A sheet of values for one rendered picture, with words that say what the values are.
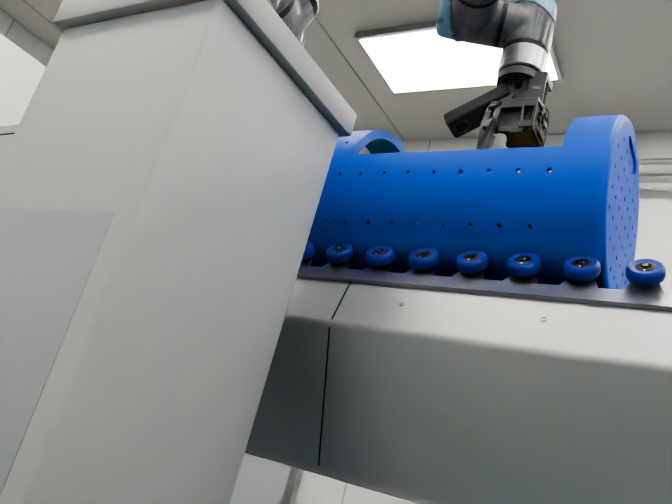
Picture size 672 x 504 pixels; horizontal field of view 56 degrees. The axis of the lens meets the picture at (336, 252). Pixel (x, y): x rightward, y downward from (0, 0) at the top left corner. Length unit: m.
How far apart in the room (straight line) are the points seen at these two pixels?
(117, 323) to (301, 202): 0.34
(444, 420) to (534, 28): 0.64
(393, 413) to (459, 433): 0.10
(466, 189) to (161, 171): 0.45
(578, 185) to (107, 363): 0.61
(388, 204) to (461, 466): 0.40
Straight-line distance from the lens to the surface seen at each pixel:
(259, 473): 5.20
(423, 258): 0.94
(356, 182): 1.03
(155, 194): 0.70
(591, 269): 0.87
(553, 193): 0.90
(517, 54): 1.11
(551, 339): 0.82
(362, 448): 0.94
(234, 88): 0.79
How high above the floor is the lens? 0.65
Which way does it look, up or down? 18 degrees up
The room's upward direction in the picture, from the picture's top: 16 degrees clockwise
